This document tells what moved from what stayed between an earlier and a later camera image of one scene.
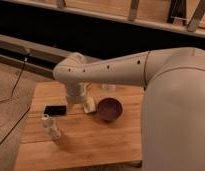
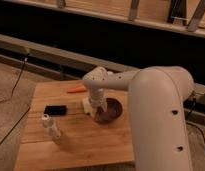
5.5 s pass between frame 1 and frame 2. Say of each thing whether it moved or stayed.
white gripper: moved
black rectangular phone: stayed
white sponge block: stayed
